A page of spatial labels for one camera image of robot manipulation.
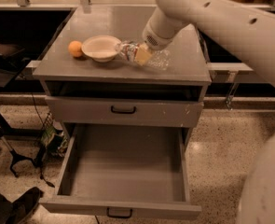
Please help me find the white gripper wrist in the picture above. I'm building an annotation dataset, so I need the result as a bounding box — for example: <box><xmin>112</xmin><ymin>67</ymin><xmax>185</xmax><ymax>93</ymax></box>
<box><xmin>134</xmin><ymin>22</ymin><xmax>177</xmax><ymax>65</ymax></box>

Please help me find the clear plastic water bottle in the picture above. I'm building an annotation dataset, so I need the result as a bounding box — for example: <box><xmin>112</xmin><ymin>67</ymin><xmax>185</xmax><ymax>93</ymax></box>
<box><xmin>116</xmin><ymin>41</ymin><xmax>171</xmax><ymax>70</ymax></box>

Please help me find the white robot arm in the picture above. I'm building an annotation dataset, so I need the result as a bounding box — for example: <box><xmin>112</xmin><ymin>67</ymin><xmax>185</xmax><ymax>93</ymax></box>
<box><xmin>143</xmin><ymin>0</ymin><xmax>275</xmax><ymax>224</ymax></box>

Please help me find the grey drawer cabinet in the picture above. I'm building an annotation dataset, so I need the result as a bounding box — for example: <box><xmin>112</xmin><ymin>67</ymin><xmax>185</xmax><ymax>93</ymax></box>
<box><xmin>34</xmin><ymin>6</ymin><xmax>211</xmax><ymax>134</ymax></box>

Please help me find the closed grey upper drawer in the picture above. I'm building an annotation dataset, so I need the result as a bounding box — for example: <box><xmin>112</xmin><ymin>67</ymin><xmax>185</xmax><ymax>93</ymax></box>
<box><xmin>46</xmin><ymin>96</ymin><xmax>203</xmax><ymax>128</ymax></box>

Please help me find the open grey middle drawer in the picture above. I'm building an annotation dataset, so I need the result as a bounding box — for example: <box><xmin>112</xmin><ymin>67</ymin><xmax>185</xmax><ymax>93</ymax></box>
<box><xmin>41</xmin><ymin>124</ymin><xmax>201</xmax><ymax>220</ymax></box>

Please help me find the white bowl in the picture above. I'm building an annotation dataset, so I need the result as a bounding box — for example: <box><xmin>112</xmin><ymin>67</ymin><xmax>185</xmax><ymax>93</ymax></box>
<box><xmin>81</xmin><ymin>35</ymin><xmax>121</xmax><ymax>63</ymax></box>

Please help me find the orange fruit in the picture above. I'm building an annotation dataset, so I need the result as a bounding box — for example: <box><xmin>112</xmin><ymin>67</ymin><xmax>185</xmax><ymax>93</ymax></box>
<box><xmin>68</xmin><ymin>41</ymin><xmax>83</xmax><ymax>58</ymax></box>

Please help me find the black device on stand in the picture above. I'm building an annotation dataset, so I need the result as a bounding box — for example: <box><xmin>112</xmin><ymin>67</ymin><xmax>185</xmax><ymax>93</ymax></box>
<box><xmin>0</xmin><ymin>43</ymin><xmax>31</xmax><ymax>88</ymax></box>

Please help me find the black tripod stand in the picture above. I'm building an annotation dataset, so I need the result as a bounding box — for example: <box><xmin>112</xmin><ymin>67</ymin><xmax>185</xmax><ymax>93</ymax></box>
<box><xmin>0</xmin><ymin>126</ymin><xmax>35</xmax><ymax>177</ymax></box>

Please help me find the black shoe bottom left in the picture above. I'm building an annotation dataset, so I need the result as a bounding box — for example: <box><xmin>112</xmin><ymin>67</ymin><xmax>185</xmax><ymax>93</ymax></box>
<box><xmin>0</xmin><ymin>187</ymin><xmax>43</xmax><ymax>224</ymax></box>

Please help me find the metal shelf rail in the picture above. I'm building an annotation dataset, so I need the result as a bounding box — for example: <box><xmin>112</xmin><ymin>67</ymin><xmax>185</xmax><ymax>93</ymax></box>
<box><xmin>207</xmin><ymin>63</ymin><xmax>255</xmax><ymax>83</ymax></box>

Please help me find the wire basket with items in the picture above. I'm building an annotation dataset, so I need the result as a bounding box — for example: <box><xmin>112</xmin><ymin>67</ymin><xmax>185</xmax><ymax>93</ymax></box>
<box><xmin>40</xmin><ymin>112</ymin><xmax>68</xmax><ymax>157</ymax></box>

